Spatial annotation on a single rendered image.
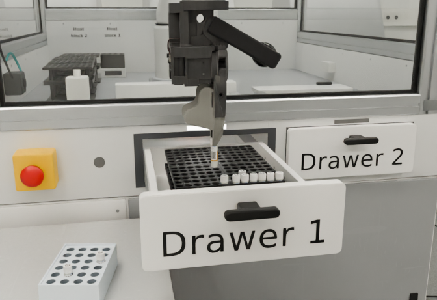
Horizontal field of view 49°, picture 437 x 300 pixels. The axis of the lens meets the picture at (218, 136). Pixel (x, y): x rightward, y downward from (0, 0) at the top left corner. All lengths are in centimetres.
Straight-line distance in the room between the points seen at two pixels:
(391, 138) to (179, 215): 59
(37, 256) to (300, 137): 55
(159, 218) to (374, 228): 65
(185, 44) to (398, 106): 58
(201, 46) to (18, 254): 48
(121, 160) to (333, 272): 56
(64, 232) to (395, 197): 72
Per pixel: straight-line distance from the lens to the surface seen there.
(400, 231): 122
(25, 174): 93
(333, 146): 105
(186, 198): 65
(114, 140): 97
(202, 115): 71
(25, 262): 89
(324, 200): 70
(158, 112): 96
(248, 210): 64
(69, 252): 81
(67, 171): 99
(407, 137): 112
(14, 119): 98
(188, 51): 68
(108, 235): 94
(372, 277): 124
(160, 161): 100
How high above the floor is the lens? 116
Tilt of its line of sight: 14 degrees down
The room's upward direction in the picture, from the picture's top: straight up
